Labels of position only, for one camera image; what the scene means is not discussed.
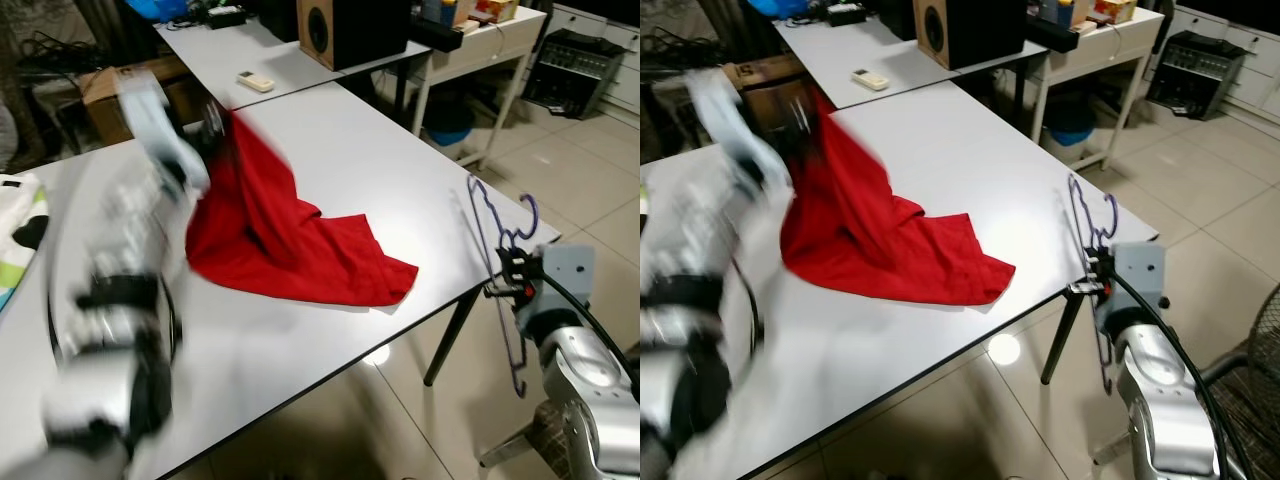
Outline brown speaker with round driver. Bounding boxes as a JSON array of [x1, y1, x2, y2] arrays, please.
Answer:
[[297, 0, 411, 71], [912, 0, 1026, 71]]

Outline plain brown cardboard box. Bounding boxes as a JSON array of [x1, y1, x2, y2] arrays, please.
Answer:
[[725, 55, 831, 141], [80, 55, 216, 146]]

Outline blue bucket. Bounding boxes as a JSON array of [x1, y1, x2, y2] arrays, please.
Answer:
[[1042, 100, 1098, 151], [425, 100, 478, 148]]

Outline small white table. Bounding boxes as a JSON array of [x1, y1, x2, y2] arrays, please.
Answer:
[[155, 15, 431, 111], [775, 15, 1051, 109]]

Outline large white table black legs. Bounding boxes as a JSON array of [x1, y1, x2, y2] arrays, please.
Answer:
[[640, 78, 1161, 480], [0, 80, 561, 480]]

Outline white desk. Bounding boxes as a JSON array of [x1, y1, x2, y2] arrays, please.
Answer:
[[1020, 5, 1166, 171], [400, 5, 549, 169]]

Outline white low drawer cabinet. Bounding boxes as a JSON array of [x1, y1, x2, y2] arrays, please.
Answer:
[[545, 5, 641, 111], [1165, 5, 1280, 116]]

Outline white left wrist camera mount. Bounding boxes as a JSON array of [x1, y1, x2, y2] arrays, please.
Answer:
[[690, 68, 791, 196], [115, 72, 213, 196]]

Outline purple plastic hanger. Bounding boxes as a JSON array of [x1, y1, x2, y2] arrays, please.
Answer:
[[465, 175, 541, 399], [1063, 172, 1121, 396]]

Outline black plastic crate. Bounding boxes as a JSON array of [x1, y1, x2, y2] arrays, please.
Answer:
[[522, 28, 629, 121], [1145, 30, 1251, 121]]

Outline red T-shirt with print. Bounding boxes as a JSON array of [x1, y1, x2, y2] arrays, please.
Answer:
[[780, 90, 1016, 306], [185, 108, 419, 308]]

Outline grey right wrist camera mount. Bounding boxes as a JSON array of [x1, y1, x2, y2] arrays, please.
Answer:
[[1110, 240, 1169, 331], [530, 243, 596, 321]]

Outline white green striped cloth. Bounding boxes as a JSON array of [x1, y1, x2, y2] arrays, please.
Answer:
[[0, 173, 49, 306]]

